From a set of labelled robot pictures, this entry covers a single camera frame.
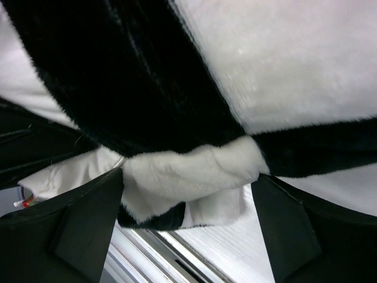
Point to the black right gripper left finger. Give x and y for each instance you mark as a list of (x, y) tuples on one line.
[(65, 238)]

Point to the black white checkered pillowcase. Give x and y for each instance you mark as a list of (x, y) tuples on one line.
[(202, 96)]

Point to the aluminium front frame rail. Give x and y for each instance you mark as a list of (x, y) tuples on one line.
[(150, 256)]

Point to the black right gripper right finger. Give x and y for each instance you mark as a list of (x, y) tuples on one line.
[(309, 239)]

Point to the white pillow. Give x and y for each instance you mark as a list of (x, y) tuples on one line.
[(139, 209)]

